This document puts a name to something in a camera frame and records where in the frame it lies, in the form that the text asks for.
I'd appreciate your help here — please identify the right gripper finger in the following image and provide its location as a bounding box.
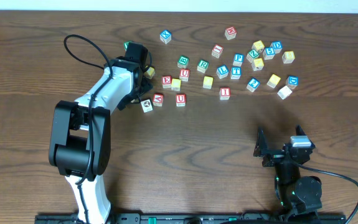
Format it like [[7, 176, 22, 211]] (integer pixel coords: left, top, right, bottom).
[[296, 125, 315, 148], [253, 128, 268, 157]]

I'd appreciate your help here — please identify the red E block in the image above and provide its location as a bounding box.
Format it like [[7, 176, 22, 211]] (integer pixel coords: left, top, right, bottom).
[[162, 76, 172, 88]]

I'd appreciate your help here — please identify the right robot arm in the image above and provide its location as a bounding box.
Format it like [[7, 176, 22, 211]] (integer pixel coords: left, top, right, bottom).
[[253, 126, 322, 222]]

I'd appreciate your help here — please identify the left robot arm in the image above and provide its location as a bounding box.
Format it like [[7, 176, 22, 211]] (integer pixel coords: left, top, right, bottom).
[[49, 42, 152, 223]]

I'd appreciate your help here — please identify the green F block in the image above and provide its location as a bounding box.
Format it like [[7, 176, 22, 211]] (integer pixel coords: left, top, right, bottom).
[[123, 41, 130, 50]]

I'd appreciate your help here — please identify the yellow O block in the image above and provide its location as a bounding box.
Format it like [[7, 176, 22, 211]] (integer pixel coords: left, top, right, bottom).
[[144, 67, 155, 79]]

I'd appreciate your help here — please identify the blue X block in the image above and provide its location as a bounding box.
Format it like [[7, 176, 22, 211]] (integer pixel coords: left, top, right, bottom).
[[159, 30, 172, 44]]

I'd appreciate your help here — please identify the white block right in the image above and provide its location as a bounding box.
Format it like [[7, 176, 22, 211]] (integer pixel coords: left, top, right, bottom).
[[277, 86, 292, 100]]

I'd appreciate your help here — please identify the green B block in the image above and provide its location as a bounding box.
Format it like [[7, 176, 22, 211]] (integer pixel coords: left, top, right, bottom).
[[177, 55, 189, 69]]

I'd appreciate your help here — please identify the yellow block beside E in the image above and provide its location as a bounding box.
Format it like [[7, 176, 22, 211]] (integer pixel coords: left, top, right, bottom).
[[171, 78, 181, 91]]

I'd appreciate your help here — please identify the blue D block lower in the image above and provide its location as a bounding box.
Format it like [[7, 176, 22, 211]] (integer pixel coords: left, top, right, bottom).
[[286, 75, 299, 90]]

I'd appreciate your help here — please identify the blue d block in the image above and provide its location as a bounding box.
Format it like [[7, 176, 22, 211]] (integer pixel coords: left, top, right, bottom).
[[270, 41, 283, 54], [286, 75, 299, 90]]

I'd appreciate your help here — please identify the red A block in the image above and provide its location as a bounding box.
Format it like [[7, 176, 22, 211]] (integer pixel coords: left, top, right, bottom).
[[152, 93, 164, 107]]

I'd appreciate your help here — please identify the red U block upper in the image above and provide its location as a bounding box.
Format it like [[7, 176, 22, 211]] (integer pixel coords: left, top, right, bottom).
[[179, 68, 190, 82]]

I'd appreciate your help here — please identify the red u block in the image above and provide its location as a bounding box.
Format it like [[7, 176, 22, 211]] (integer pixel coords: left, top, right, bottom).
[[176, 94, 186, 107], [179, 68, 190, 82]]

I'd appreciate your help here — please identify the white soccer ball block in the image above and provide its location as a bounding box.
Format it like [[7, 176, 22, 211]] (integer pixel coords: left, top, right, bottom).
[[141, 99, 153, 113]]

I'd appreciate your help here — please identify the blue 2 block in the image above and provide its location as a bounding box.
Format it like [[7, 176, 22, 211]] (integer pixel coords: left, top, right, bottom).
[[247, 78, 260, 92]]

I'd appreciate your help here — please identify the red U block lower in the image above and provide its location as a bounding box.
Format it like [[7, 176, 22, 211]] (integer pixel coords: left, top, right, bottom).
[[176, 94, 186, 107]]

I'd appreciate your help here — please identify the red I block lower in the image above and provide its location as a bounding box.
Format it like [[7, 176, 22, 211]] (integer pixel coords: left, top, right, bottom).
[[219, 87, 231, 100]]

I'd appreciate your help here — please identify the red i block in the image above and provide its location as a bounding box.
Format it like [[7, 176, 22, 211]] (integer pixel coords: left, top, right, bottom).
[[211, 44, 224, 58], [219, 87, 231, 100]]

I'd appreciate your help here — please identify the green R block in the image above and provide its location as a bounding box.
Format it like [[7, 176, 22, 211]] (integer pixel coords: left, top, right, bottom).
[[197, 59, 209, 73]]

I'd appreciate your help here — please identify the yellow 8 block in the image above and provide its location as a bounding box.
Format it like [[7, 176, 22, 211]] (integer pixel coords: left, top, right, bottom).
[[282, 51, 295, 64]]

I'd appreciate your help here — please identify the plain yellow block centre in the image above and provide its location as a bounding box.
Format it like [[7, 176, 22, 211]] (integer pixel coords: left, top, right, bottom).
[[202, 76, 214, 89]]

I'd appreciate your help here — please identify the yellow block below Z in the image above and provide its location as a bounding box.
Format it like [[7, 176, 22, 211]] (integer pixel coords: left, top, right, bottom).
[[252, 58, 264, 71]]

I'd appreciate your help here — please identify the blue T block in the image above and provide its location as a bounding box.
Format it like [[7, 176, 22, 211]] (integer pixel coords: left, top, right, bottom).
[[230, 67, 242, 80]]

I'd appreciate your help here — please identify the red I block upper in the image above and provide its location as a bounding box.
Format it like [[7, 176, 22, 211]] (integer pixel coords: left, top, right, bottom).
[[211, 44, 224, 58]]

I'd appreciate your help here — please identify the blue 5 block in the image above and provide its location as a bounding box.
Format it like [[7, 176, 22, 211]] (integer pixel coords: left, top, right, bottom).
[[263, 47, 275, 60]]

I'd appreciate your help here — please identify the blue L block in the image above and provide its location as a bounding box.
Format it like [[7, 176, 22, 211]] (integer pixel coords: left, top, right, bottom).
[[216, 65, 229, 79]]

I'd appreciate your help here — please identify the blue D block upper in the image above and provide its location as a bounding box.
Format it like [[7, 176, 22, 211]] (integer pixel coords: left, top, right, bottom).
[[270, 41, 283, 54]]

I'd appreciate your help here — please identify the green Z block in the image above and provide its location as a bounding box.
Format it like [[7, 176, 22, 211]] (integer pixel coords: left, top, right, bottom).
[[246, 49, 260, 63]]

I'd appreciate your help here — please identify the blue P block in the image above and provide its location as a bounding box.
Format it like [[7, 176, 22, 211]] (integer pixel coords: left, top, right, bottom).
[[233, 54, 244, 67]]

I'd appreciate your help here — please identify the yellow block top right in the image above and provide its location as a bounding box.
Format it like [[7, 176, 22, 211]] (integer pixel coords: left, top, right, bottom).
[[252, 40, 265, 53]]

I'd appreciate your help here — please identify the red block top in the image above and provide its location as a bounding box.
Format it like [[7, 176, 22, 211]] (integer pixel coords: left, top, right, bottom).
[[225, 26, 237, 40]]

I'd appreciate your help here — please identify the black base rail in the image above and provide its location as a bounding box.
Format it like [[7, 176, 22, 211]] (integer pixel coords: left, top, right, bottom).
[[34, 212, 347, 224]]

